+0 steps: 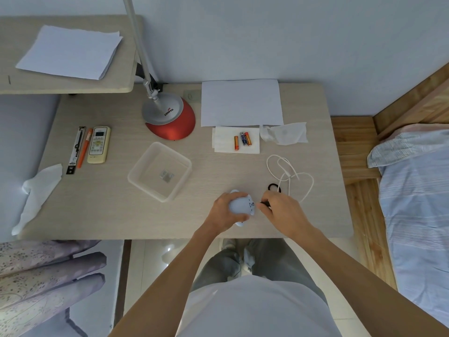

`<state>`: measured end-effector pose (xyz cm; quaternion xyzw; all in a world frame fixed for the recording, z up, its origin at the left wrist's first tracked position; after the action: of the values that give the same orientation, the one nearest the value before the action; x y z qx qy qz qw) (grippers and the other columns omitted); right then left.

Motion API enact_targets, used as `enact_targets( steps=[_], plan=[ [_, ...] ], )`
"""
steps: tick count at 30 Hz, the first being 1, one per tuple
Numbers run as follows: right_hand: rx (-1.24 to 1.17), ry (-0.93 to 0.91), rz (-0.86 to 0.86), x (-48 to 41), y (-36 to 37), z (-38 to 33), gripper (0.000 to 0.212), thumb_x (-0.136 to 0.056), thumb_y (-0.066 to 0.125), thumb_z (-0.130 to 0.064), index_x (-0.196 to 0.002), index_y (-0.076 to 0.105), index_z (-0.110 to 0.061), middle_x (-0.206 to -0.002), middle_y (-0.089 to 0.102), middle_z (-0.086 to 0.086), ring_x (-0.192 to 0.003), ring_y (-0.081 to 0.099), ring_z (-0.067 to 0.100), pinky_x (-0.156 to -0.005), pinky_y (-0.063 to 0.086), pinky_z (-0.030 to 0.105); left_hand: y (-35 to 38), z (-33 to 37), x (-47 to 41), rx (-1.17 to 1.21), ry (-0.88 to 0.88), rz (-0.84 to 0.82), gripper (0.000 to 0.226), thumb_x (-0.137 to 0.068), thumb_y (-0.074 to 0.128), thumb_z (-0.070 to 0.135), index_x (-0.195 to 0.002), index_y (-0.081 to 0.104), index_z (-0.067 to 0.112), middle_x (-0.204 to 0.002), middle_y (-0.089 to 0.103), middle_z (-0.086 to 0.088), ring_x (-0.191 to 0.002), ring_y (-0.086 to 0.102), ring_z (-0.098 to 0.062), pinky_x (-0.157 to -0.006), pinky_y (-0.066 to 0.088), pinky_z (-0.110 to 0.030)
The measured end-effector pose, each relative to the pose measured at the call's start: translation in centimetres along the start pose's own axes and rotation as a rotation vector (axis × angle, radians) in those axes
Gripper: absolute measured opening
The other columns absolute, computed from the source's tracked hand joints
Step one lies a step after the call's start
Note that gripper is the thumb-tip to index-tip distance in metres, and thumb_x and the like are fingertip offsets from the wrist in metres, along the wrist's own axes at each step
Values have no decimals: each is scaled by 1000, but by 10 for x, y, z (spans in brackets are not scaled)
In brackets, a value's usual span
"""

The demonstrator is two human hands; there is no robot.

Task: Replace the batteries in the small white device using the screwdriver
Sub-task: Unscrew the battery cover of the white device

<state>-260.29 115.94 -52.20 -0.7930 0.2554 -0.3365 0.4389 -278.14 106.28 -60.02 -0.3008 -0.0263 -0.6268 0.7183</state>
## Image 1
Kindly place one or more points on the flat white napkin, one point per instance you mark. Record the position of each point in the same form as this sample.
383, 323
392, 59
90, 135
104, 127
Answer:
224, 140

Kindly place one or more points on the wooden bed frame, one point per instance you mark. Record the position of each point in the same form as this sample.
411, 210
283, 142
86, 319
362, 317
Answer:
354, 147

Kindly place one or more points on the light blue striped bedsheet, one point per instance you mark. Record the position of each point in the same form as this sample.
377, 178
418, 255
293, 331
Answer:
417, 224

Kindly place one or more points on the pink pillow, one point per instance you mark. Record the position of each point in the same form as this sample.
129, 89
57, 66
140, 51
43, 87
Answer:
421, 129

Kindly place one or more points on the red desk lamp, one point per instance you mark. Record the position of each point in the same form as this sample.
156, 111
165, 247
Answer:
168, 115

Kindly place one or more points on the blue new battery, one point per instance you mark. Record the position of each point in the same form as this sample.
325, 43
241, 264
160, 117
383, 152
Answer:
243, 138

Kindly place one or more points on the person's grey shoe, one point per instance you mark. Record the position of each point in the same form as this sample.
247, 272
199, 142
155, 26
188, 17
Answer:
229, 243

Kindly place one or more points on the light blue toy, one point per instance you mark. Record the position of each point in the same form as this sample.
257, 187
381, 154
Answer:
242, 207

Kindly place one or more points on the black pen package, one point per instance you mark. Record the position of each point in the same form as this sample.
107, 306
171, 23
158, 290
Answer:
72, 164

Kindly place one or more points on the orange new battery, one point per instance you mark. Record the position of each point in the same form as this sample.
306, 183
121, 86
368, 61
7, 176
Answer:
248, 138
236, 142

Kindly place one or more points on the white paper stack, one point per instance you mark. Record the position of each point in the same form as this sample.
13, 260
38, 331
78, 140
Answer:
70, 52

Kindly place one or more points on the orange pen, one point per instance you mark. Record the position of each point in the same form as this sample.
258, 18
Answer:
84, 149

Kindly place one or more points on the purple floral quilt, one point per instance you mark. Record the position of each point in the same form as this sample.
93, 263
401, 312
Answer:
42, 277

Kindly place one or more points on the person's grey trousers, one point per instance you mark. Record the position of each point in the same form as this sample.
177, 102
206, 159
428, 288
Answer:
280, 259

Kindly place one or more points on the cream remote control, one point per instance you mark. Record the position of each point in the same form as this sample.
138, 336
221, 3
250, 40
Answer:
99, 145

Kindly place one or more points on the white paper sheet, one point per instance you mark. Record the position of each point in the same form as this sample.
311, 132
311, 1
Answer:
242, 101

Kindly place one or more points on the person's left forearm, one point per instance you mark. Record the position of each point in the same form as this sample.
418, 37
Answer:
168, 284

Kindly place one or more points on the person's right hand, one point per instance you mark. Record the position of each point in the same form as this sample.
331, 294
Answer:
284, 214

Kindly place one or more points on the crumpled white tissue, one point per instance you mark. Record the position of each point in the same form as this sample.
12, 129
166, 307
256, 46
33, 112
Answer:
287, 133

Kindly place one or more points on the clear plastic container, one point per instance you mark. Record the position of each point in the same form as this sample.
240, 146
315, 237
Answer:
147, 178

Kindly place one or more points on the person's white shirt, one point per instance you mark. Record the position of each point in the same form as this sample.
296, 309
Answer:
256, 308

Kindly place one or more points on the person's left hand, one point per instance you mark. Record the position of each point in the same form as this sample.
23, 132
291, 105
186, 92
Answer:
221, 214

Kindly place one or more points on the long white tissue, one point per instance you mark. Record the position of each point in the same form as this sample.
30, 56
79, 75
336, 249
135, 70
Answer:
38, 193

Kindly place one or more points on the blue striped pillow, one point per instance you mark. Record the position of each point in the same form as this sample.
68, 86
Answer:
403, 147

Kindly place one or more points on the beige desk shelf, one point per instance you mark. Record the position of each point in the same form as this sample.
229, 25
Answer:
122, 66

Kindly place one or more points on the person's right forearm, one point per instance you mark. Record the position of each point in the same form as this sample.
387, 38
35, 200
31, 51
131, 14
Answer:
350, 277

